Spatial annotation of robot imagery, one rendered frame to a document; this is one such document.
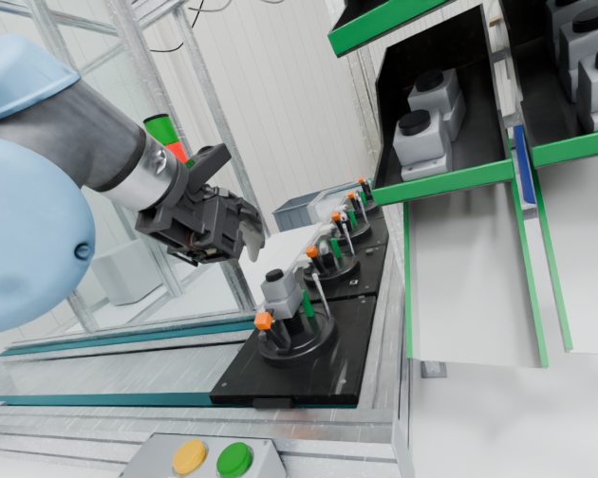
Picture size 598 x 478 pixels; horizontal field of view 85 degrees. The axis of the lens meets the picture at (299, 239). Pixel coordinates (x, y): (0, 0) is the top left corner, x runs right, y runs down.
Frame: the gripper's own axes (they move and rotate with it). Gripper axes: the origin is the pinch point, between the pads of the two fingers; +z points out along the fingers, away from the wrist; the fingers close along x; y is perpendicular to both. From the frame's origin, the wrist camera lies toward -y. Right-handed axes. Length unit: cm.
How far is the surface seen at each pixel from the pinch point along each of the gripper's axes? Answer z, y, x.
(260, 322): 1.1, 12.9, 0.8
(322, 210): 99, -67, -29
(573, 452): 14.9, 27.9, 35.1
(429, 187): -8.3, 3.3, 26.2
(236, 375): 8.6, 19.1, -8.2
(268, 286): 4.1, 6.5, -0.2
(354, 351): 11.3, 16.1, 11.2
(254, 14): 141, -384, -124
